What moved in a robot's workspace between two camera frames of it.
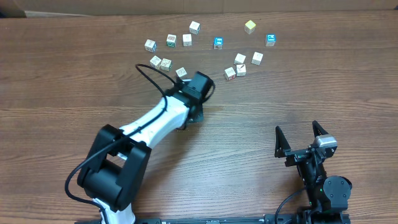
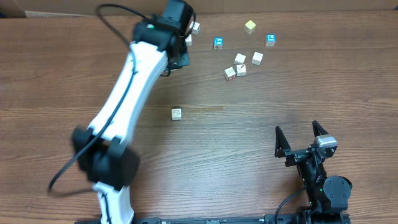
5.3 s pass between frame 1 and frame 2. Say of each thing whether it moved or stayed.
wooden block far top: stayed
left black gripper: moved
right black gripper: stayed
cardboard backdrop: stayed
